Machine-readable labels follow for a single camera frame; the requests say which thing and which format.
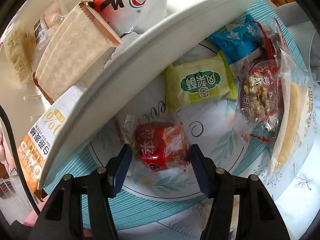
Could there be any red white date snack packet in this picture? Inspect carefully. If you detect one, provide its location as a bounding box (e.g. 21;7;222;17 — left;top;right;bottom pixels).
88;0;167;36

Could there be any bread slice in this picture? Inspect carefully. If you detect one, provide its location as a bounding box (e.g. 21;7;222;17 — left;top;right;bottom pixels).
266;47;314;181

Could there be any dark date clear red packet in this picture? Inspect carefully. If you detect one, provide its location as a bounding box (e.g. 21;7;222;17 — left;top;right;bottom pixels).
253;17;288;62

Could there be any orange oats bar packet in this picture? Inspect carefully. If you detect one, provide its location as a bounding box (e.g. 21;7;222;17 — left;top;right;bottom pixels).
16;84;81;201

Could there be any small red candy packet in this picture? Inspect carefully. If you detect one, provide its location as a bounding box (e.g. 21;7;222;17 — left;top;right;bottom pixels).
121;113;190;172

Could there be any walnut date red packet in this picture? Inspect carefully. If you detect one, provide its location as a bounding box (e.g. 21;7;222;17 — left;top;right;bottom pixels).
235;60;284;142

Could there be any popcorn cluster clear bag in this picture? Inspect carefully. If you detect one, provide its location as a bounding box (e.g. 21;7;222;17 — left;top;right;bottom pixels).
1;21;33;83

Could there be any blue snowflake snack packet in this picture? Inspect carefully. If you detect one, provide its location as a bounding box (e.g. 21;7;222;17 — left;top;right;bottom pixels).
208;14;264;64

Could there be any brown paper toast packet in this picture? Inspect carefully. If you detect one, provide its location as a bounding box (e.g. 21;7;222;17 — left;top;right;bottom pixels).
33;1;122;104

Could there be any white plastic storage bin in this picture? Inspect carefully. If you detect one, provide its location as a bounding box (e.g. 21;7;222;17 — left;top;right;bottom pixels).
0;0;279;191

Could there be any black cable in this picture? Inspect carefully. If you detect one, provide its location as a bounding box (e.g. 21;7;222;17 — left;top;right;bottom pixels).
0;104;41;216

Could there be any green pastry packet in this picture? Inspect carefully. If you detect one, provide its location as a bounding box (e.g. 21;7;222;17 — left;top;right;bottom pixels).
165;51;238;114

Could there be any teal patterned tablecloth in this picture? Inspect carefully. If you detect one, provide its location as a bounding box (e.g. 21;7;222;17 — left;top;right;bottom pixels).
45;74;319;239

